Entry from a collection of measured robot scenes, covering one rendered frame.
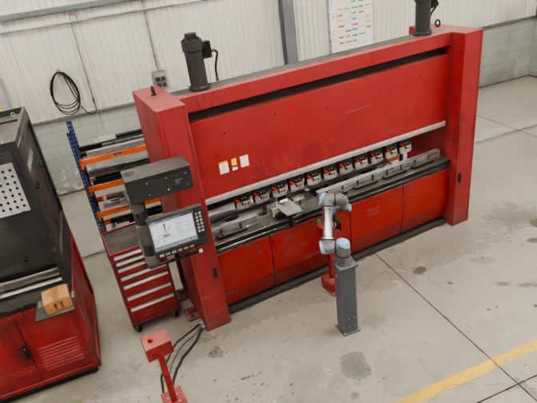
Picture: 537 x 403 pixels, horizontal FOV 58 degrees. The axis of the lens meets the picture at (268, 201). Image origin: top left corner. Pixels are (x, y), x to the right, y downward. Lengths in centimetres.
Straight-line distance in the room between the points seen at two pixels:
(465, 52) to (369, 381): 339
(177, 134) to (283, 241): 168
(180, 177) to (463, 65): 328
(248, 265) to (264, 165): 103
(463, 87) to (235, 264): 305
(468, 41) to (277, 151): 230
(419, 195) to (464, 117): 99
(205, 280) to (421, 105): 297
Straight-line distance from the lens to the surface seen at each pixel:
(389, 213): 572
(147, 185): 373
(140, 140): 602
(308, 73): 466
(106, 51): 831
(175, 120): 401
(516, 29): 1208
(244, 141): 452
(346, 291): 449
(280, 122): 464
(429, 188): 600
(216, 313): 499
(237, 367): 468
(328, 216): 430
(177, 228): 390
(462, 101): 576
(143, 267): 487
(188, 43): 423
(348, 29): 949
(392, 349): 471
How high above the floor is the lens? 336
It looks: 28 degrees down
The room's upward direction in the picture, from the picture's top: 8 degrees counter-clockwise
